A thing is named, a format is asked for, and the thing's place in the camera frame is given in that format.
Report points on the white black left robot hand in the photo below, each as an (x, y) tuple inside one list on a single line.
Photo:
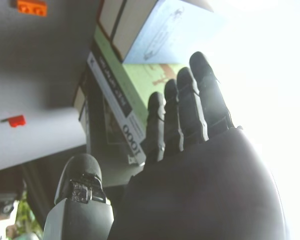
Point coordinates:
[(202, 190)]

